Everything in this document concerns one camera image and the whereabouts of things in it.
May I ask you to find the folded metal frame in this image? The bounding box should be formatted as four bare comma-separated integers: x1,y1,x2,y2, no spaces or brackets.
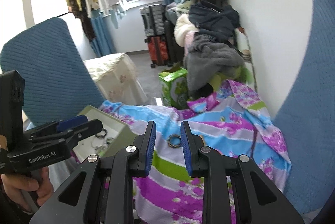
236,27,258,91

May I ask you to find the black suitcase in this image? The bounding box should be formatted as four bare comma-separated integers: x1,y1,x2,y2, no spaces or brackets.
164,19,185,65

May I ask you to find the white fluffy garment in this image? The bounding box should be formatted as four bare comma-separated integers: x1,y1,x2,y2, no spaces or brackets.
174,15,199,44

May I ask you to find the green cardboard carton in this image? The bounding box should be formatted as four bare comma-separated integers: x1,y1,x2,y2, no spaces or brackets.
158,67,189,109

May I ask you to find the person's left hand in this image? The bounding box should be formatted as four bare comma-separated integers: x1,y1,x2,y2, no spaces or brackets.
0,166,54,214

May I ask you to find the grey suitcase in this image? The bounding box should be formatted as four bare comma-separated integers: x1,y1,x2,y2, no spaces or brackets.
139,4,166,37

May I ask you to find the cream quilted furniture cover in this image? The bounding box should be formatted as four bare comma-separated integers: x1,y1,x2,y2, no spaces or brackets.
83,53,147,105

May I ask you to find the silver bead chain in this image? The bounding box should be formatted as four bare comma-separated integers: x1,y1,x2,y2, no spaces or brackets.
93,144,108,155

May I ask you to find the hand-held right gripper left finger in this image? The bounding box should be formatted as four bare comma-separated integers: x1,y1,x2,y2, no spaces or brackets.
29,121,157,224

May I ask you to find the green cloth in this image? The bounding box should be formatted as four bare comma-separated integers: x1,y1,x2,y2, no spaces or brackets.
212,66,252,88

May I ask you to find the navy jacket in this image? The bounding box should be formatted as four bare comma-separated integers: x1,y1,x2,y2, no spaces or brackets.
188,2,240,41

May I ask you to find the dark braided bracelet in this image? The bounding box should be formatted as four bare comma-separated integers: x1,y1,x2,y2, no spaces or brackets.
167,134,182,148

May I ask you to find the blue quilted mattress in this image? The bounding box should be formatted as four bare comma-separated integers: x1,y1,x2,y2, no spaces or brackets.
272,0,335,216

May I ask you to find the grey fleece garment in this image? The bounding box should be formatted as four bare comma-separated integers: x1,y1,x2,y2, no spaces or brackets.
184,34,245,91

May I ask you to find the purple floral blanket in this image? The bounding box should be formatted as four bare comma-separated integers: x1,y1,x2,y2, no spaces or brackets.
98,79,292,224

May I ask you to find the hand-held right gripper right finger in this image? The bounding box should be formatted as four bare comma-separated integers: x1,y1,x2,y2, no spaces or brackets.
180,121,305,224

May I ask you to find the blue ribbed cushion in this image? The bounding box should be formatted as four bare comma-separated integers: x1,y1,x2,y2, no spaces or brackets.
0,17,105,128

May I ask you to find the red suitcase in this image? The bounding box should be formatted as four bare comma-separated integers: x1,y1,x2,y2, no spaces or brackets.
145,36,170,68

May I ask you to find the black beaded bracelet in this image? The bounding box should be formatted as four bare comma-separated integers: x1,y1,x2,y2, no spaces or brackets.
95,128,109,139

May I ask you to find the pale green box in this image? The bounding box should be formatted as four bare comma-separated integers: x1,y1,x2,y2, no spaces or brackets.
72,105,137,162

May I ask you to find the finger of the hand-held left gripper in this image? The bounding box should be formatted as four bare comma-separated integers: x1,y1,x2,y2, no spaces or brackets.
25,115,88,136
30,119,103,147

